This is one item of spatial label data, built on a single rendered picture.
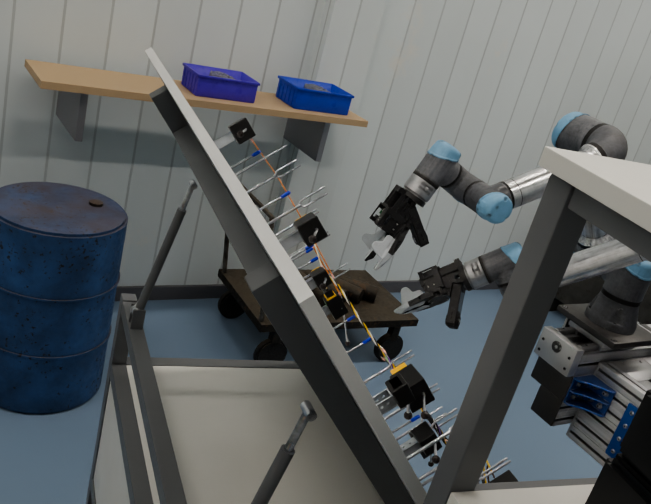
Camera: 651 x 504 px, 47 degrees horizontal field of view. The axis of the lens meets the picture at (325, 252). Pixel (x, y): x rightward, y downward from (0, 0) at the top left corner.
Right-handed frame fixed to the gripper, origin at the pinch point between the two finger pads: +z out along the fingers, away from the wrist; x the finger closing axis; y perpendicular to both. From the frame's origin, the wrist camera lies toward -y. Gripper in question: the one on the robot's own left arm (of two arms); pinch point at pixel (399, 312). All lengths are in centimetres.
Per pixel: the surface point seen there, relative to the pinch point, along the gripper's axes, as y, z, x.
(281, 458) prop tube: -41, 5, 87
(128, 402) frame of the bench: -3, 69, 26
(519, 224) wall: 133, -34, -328
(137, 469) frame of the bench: -23, 61, 39
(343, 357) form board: -38, -16, 111
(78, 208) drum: 99, 114, -31
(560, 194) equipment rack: -33, -43, 116
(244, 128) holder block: 29, 5, 64
